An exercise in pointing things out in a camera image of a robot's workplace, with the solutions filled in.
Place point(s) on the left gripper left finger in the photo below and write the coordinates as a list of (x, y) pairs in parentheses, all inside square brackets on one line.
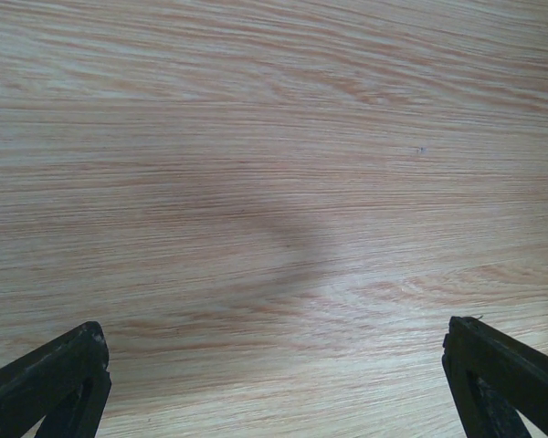
[(62, 386)]

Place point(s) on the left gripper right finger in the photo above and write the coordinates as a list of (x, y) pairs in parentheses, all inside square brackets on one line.
[(495, 380)]

